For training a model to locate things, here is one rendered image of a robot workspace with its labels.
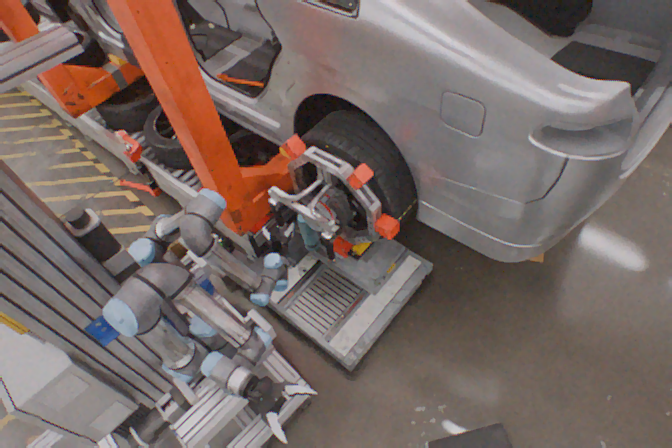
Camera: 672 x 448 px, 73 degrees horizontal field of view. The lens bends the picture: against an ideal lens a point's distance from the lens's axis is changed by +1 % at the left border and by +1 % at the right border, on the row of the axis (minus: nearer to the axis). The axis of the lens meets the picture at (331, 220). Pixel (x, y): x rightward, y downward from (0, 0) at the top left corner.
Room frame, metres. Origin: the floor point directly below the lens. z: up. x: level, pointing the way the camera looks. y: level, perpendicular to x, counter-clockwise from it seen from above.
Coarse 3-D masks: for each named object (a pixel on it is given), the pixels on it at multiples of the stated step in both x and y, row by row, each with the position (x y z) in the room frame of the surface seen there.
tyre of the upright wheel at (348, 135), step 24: (336, 120) 1.67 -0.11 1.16; (360, 120) 1.62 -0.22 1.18; (312, 144) 1.61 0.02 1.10; (336, 144) 1.50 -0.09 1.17; (360, 144) 1.48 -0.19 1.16; (384, 144) 1.48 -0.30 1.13; (384, 168) 1.38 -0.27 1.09; (408, 168) 1.41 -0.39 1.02; (312, 192) 1.68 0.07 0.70; (384, 192) 1.30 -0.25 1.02; (408, 192) 1.34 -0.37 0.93
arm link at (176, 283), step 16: (144, 272) 0.80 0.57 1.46; (160, 272) 0.80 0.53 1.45; (176, 272) 0.81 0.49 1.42; (160, 288) 0.75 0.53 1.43; (176, 288) 0.77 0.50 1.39; (192, 288) 0.78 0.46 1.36; (192, 304) 0.74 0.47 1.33; (208, 304) 0.74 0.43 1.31; (208, 320) 0.71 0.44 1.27; (224, 320) 0.71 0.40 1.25; (240, 320) 0.72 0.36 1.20; (224, 336) 0.68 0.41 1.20; (240, 336) 0.67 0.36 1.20; (256, 336) 0.68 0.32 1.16; (240, 352) 0.64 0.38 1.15; (256, 352) 0.63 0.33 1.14
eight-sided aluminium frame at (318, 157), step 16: (304, 160) 1.54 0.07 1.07; (320, 160) 1.47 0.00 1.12; (336, 160) 1.45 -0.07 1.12; (304, 176) 1.67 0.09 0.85; (352, 192) 1.33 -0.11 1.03; (368, 192) 1.32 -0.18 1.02; (368, 208) 1.26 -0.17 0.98; (368, 224) 1.27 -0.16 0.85; (352, 240) 1.36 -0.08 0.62; (368, 240) 1.28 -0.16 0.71
